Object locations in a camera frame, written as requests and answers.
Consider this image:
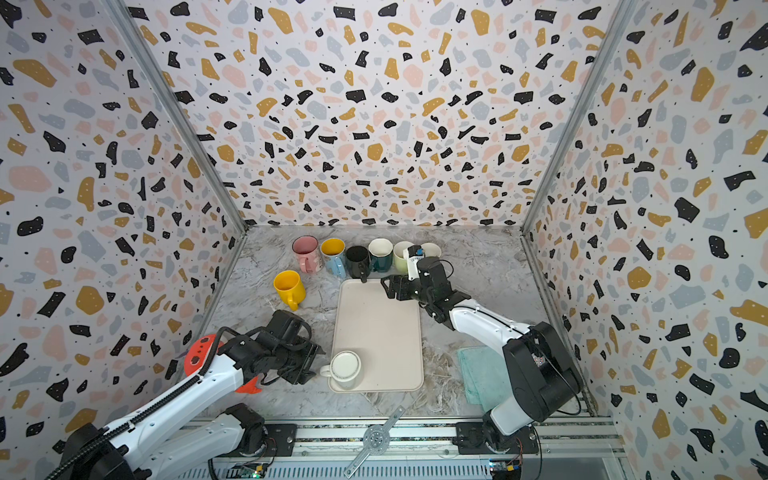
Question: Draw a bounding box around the yellow mug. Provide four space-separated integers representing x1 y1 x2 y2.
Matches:
273 270 306 311

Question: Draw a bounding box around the pink mug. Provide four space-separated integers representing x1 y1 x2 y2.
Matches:
291 235 324 274

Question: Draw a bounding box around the blue butterfly mug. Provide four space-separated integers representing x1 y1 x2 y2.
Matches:
320 238 347 280

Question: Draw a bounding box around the left black corrugated cable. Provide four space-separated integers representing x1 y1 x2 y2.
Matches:
44 326 253 480

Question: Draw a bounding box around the grey mug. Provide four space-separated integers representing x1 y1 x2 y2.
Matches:
421 242 442 258

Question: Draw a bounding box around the metal perforated bracket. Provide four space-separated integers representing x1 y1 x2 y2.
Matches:
343 405 406 479

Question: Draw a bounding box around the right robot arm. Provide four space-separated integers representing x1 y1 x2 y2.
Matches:
380 257 583 453

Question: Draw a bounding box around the dark green mug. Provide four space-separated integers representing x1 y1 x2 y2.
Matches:
368 238 394 273

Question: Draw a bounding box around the red shark toy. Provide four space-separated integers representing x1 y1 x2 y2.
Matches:
184 334 262 395

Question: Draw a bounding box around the white mug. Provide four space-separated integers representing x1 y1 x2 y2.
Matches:
319 350 362 390

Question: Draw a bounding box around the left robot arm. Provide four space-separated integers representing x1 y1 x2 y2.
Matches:
49 310 324 479

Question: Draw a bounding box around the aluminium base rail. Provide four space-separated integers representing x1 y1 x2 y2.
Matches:
116 416 628 480

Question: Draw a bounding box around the beige plastic tray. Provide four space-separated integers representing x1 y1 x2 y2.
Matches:
328 279 424 394

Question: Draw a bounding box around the light green mug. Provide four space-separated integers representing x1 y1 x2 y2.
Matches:
393 241 413 275

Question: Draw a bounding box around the black mug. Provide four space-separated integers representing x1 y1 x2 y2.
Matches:
345 245 372 283

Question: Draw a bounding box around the light green cloth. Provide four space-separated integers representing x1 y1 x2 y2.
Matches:
457 347 512 411

